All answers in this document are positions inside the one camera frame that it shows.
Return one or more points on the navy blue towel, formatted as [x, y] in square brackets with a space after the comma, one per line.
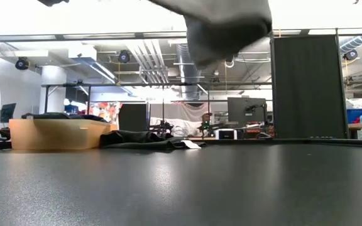
[93, 118]

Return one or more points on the black towel white tag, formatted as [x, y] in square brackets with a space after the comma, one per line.
[137, 139]

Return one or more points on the grey towel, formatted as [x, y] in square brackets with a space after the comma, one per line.
[225, 31]

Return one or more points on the black tabletop robot arm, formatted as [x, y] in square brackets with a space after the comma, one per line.
[162, 127]

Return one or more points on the orange plastic basket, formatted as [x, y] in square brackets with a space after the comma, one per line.
[55, 136]

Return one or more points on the small black monitor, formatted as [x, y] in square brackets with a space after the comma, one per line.
[8, 111]

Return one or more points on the floral cloth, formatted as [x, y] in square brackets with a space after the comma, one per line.
[105, 111]

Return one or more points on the black cabinet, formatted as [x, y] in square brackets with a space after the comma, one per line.
[133, 117]

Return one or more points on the grey hanging cloth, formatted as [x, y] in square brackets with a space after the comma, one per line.
[174, 110]

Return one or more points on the person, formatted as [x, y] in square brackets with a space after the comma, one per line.
[206, 118]

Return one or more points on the black computer monitor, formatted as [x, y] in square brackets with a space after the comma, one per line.
[240, 108]

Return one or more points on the white box device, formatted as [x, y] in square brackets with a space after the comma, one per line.
[226, 134]

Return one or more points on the black divider panel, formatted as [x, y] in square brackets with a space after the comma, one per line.
[306, 88]

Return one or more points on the blue storage bin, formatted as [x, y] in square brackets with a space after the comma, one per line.
[352, 114]

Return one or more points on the black ceiling camera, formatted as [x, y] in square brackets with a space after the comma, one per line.
[124, 56]
[350, 55]
[22, 63]

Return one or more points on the black desk frame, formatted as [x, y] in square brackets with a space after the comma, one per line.
[46, 103]

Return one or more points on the silver ventilation duct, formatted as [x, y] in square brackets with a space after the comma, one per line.
[187, 81]

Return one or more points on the black table frame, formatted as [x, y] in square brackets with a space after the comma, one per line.
[294, 141]

